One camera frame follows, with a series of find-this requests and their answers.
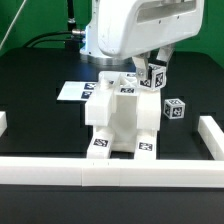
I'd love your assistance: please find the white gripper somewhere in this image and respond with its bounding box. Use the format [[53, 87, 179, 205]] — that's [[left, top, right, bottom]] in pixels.
[[98, 0, 204, 80]]

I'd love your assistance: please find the white tagged cube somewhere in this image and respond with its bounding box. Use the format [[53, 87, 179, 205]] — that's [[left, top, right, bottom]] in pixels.
[[163, 98, 185, 119], [138, 63, 167, 91]]

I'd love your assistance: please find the white chair seat part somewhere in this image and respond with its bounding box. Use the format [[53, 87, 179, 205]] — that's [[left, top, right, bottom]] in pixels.
[[111, 87, 137, 152]]

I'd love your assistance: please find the white chair back frame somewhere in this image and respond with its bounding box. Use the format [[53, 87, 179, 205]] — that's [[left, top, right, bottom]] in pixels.
[[85, 71, 161, 131]]

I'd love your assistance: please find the white U-shaped fence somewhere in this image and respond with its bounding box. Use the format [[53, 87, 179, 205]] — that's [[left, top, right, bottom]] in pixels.
[[0, 116, 224, 188]]

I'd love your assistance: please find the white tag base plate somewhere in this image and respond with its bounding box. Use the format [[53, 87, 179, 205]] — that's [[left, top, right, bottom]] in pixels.
[[57, 81, 96, 101]]

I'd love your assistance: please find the black cable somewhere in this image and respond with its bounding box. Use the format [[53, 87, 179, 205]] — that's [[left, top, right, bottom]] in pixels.
[[24, 29, 87, 48]]

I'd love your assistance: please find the white cord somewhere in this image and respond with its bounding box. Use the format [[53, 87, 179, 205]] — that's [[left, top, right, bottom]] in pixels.
[[0, 0, 28, 51]]

